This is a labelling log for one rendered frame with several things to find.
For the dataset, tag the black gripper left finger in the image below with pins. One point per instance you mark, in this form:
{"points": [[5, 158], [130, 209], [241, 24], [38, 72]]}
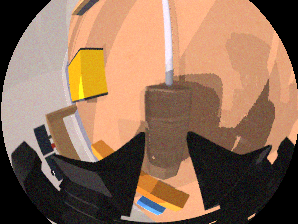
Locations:
{"points": [[116, 175]]}

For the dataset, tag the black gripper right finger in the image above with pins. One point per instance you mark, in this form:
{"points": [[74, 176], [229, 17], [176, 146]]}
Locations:
{"points": [[217, 169]]}

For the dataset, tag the yellow box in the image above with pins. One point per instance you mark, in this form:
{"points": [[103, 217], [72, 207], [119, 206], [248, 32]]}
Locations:
{"points": [[87, 75]]}

